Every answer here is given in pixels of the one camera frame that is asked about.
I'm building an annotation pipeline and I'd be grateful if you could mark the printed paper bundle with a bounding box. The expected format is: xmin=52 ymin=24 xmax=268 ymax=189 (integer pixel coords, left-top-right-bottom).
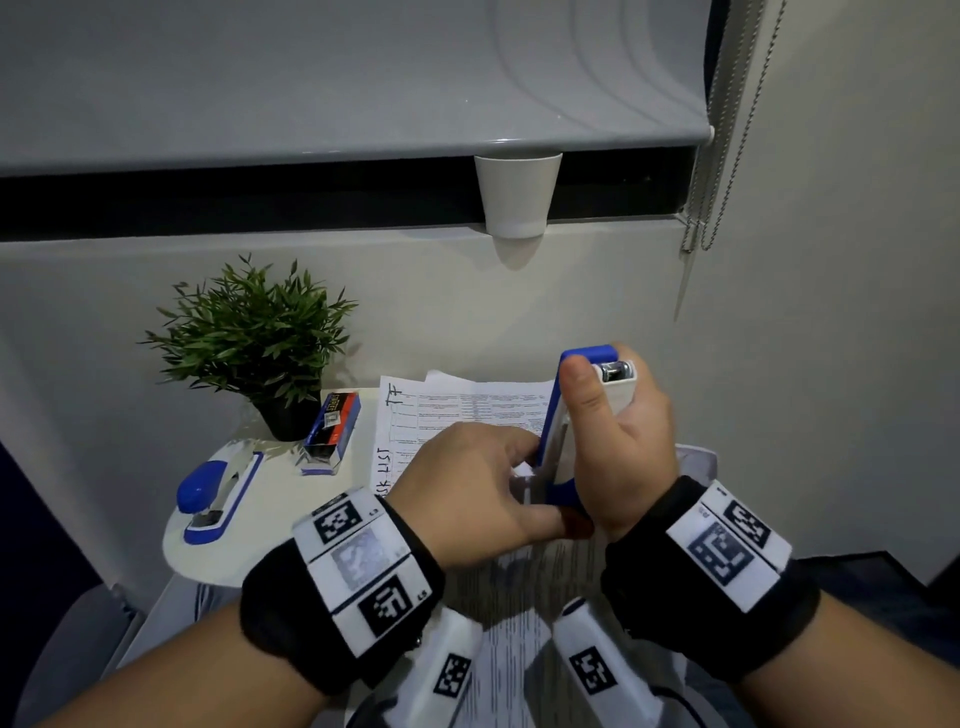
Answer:
xmin=449 ymin=468 xmax=691 ymax=728

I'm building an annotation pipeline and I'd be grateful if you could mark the black left wrist strap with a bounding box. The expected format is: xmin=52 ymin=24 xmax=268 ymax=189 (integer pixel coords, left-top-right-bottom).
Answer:
xmin=239 ymin=487 xmax=448 ymax=697

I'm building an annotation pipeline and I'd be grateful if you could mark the person's right forearm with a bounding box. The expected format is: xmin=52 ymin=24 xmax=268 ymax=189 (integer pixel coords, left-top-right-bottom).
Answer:
xmin=731 ymin=588 xmax=960 ymax=728

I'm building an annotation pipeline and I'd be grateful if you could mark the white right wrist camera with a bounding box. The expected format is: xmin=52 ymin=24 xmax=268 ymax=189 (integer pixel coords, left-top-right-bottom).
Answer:
xmin=552 ymin=597 xmax=667 ymax=728

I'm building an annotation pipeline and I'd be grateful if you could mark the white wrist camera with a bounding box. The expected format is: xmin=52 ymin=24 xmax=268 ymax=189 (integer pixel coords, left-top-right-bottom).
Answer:
xmin=552 ymin=597 xmax=667 ymax=728
xmin=382 ymin=605 xmax=485 ymax=728

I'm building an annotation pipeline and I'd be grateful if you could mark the white hanging cup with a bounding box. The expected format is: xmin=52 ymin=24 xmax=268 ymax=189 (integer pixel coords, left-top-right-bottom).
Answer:
xmin=473 ymin=153 xmax=564 ymax=241

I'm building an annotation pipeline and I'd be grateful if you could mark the dark window pane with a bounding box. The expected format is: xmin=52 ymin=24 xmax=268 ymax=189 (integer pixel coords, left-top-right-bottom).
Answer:
xmin=0 ymin=146 xmax=699 ymax=243

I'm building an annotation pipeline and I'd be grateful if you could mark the black right camera cable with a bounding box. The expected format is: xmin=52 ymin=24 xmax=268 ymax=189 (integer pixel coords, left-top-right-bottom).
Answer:
xmin=652 ymin=686 xmax=710 ymax=728

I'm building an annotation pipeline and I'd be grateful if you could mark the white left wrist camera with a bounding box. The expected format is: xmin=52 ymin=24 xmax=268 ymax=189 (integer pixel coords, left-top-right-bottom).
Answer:
xmin=382 ymin=605 xmax=485 ymax=728

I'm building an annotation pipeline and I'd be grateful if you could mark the black wrist strap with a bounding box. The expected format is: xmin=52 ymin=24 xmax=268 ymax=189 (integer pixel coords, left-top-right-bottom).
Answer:
xmin=239 ymin=487 xmax=448 ymax=697
xmin=599 ymin=476 xmax=823 ymax=684

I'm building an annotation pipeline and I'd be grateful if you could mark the metal bead chain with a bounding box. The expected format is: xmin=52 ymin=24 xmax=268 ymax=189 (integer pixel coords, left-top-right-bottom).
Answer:
xmin=680 ymin=0 xmax=789 ymax=255

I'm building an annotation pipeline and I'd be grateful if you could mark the person's right hand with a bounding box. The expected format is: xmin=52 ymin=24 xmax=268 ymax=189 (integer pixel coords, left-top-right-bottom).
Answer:
xmin=559 ymin=344 xmax=681 ymax=543

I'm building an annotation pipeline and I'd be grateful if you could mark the blue white stapler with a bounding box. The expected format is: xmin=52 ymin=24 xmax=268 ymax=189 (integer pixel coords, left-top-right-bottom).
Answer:
xmin=176 ymin=440 xmax=265 ymax=547
xmin=533 ymin=344 xmax=639 ymax=519

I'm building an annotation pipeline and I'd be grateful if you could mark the stack of printed papers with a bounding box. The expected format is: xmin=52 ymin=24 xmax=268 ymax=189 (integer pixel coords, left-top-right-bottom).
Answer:
xmin=371 ymin=369 xmax=560 ymax=500

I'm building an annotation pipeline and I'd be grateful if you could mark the black right wrist strap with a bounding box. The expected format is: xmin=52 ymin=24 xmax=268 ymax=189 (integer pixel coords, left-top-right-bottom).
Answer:
xmin=599 ymin=476 xmax=823 ymax=684

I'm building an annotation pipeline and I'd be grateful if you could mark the person's left hand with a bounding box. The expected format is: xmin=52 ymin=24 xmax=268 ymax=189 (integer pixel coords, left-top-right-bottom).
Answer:
xmin=386 ymin=422 xmax=595 ymax=570

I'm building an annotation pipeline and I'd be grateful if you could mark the blue staples box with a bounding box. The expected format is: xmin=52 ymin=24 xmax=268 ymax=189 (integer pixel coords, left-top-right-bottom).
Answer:
xmin=299 ymin=391 xmax=363 ymax=477

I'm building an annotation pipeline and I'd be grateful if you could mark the green potted plant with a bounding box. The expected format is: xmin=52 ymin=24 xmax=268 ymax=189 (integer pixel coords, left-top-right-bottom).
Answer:
xmin=138 ymin=254 xmax=359 ymax=442

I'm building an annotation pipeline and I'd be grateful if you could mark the grey roller blind rail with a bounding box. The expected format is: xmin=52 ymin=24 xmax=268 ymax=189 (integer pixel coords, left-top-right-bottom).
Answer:
xmin=0 ymin=0 xmax=715 ymax=178

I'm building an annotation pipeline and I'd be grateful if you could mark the grey round stool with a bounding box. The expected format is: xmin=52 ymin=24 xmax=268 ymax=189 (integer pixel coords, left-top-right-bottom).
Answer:
xmin=14 ymin=584 xmax=140 ymax=728

